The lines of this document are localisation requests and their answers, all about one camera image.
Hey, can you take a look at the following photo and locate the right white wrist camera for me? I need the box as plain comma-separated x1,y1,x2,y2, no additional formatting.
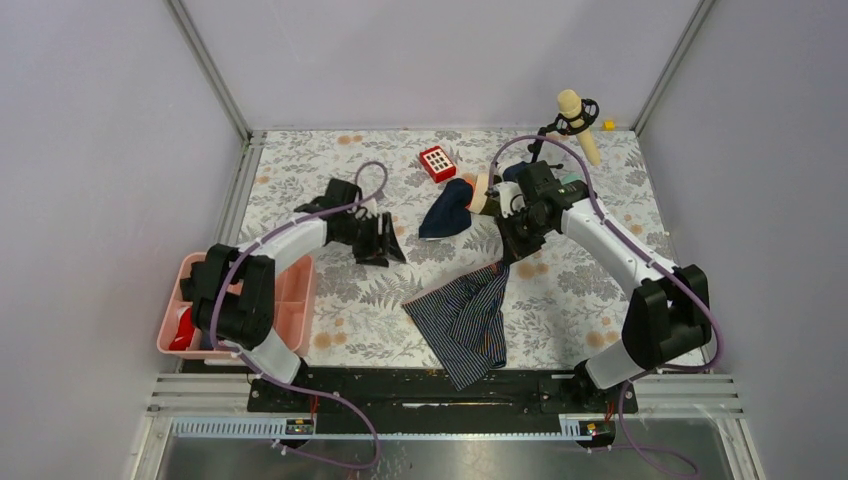
495,181,525,218

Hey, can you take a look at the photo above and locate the red item in tray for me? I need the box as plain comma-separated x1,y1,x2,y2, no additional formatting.
168,306,196,351

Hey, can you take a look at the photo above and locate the red grid box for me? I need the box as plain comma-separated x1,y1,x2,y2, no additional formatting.
418,146,457,184

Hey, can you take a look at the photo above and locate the olive and beige garment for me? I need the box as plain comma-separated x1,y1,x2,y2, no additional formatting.
462,173,501,217

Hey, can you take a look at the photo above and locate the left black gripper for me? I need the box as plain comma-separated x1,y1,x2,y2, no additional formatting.
337,212,406,268

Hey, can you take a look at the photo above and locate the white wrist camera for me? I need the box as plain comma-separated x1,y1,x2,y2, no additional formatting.
495,181,525,218
354,199,378,222

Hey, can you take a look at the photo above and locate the navy striped underwear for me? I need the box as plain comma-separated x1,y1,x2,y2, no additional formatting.
402,260,510,391

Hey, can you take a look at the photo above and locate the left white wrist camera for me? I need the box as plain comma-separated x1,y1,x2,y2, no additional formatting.
354,199,378,222

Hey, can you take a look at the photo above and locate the black item in tray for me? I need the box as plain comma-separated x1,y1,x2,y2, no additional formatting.
179,261,207,303

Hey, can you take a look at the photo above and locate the floral table mat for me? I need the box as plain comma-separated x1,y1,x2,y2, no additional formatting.
240,130,629,369

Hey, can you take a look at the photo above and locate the pink compartment tray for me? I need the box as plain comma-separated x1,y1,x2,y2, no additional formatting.
156,252,316,366

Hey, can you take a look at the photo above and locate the mint green tube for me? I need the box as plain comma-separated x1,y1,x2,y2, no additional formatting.
561,173,582,185

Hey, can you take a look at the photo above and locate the solid navy blue garment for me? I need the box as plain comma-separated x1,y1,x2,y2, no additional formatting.
418,160,531,241

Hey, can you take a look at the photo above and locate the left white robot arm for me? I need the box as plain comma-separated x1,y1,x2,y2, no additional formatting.
182,179,406,411

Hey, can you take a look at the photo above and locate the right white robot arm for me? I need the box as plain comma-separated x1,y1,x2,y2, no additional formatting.
488,162,713,412

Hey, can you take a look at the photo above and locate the beige microphone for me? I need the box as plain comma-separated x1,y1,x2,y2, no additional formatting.
557,88,602,167

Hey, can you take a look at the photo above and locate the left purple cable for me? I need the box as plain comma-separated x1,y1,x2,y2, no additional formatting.
208,160,390,473

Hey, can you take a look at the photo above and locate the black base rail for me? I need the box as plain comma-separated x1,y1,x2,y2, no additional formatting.
247,367,638,435

